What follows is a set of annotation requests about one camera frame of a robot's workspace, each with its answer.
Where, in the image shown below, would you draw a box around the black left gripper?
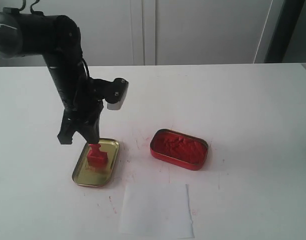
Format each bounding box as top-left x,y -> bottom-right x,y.
57,98 -> 104,145

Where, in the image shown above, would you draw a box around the red plastic stamp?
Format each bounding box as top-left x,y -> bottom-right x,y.
86,143 -> 109,170

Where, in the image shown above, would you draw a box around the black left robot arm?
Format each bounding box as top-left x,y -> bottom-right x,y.
0,7 -> 103,145

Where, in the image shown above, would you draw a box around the red ink pad tin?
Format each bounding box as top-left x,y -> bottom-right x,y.
150,128 -> 209,171

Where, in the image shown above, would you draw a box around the gold tin lid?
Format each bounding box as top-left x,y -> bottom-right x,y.
72,138 -> 120,187

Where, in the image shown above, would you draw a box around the white paper sheet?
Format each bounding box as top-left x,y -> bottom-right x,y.
119,183 -> 195,239

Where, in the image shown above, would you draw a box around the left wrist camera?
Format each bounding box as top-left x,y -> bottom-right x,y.
103,78 -> 129,111

